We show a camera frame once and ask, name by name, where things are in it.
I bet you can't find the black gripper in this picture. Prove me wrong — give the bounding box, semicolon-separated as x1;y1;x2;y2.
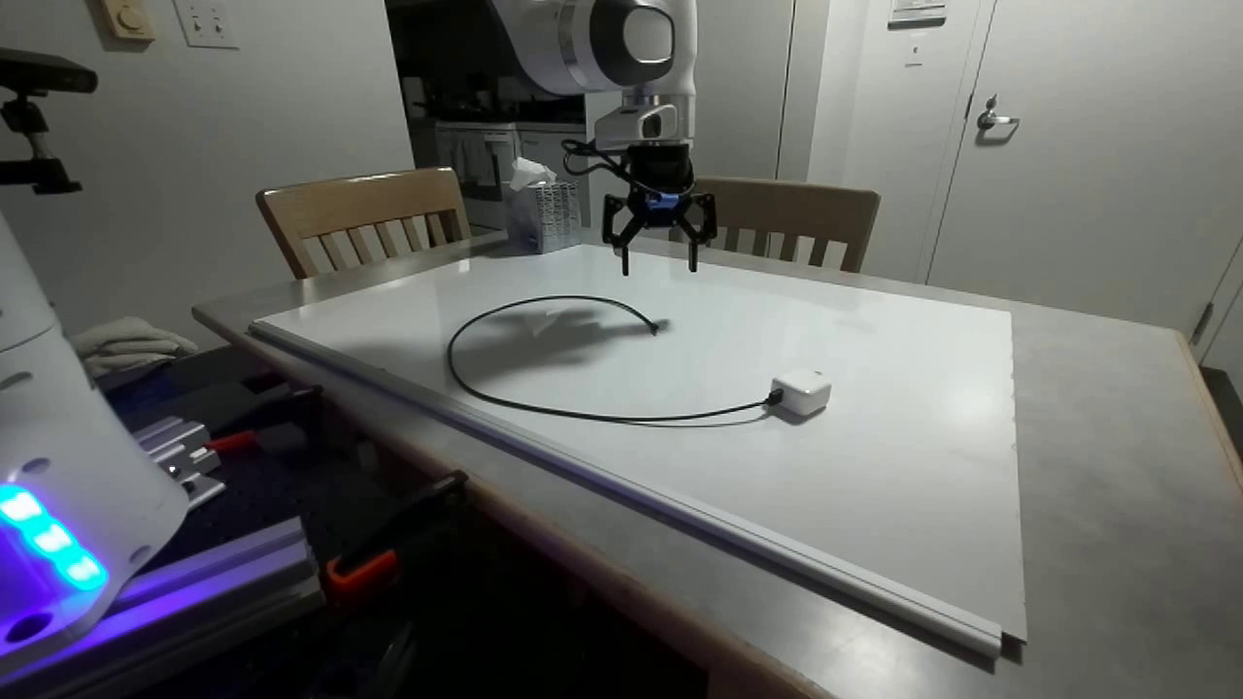
597;135;718;281

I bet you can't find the white charger adapter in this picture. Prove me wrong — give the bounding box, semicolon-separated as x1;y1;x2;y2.
766;366;837;424

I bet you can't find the black charger cable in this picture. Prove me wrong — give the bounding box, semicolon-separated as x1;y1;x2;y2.
442;291;789;428

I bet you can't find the blue-grey tissue box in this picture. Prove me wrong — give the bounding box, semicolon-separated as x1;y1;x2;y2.
500;176;586;260

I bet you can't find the wooden slat-back chair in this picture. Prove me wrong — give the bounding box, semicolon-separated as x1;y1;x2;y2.
674;176;886;274
253;164;474;289

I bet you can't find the white tissue sheet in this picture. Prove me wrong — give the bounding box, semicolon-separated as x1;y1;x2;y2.
505;151;564;198

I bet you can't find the white kitchen cabinet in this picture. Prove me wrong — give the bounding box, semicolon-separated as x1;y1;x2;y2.
428;118;523;203

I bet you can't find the white door with lever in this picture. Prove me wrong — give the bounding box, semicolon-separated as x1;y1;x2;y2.
926;0;1243;342

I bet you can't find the white cloth bundle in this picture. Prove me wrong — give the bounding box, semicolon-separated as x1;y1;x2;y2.
72;314;202;383

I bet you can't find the white device with blue light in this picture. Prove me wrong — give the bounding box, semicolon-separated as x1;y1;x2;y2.
0;512;328;699

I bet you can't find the thin black gripper wire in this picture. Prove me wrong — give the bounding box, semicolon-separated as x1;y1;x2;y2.
560;135;633;184

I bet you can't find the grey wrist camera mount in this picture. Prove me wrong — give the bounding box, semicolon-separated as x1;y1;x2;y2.
592;97;692;149

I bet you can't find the white wall sign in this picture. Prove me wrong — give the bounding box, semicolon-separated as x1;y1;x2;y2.
886;0;952;31

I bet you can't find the white whiteboard with aluminium frame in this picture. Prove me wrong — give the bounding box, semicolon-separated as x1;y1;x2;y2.
248;235;1034;664

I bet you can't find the metal lever door handle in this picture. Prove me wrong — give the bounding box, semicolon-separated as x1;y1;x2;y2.
970;94;1026;149

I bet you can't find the orange-handled black clamp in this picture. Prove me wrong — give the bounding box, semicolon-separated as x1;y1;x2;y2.
210;383;321;458
319;470;474;606

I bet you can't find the silver metal bracket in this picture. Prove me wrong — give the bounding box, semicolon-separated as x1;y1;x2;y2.
131;415;226;512

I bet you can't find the beige round wall thermostat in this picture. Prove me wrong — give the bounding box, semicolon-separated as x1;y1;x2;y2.
86;0;160;50

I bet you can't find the black camera on mount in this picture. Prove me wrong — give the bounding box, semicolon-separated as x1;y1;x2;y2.
0;48;101;198

